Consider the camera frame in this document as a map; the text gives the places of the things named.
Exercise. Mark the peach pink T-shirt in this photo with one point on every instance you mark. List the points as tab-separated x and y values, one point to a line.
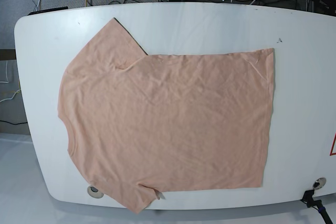
140	125

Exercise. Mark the red triangle warning sticker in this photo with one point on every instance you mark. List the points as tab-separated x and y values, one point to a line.
333	151

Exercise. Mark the left table cable grommet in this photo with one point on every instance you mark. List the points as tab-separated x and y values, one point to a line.
94	193

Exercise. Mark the table cable grommet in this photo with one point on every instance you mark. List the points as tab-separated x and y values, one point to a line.
94	193
319	183

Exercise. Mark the right table cable grommet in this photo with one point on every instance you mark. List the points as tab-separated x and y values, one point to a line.
319	183

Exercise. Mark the black clamp mount with pole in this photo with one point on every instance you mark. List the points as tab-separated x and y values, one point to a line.
308	200

